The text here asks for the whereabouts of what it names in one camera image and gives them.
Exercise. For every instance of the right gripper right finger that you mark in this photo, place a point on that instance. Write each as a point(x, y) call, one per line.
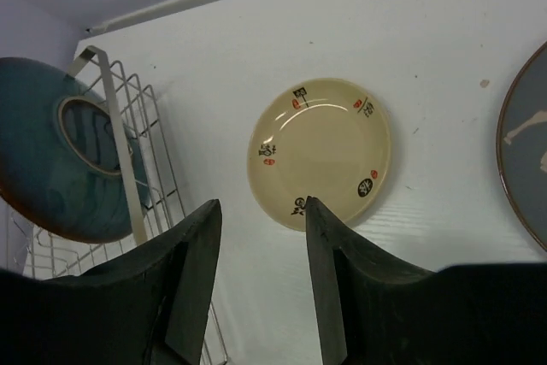
point(374, 308)

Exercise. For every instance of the grey deer plate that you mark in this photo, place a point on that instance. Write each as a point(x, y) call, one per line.
point(521, 145)

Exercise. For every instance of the wire dish rack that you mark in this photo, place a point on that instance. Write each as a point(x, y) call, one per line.
point(133, 168)

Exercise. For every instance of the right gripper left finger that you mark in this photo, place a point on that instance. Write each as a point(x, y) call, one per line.
point(147, 306)

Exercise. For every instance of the cream patterned small plate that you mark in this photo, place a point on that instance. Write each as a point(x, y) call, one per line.
point(327, 138)

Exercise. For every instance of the teal glazed plate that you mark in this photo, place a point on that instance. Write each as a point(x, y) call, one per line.
point(59, 163)

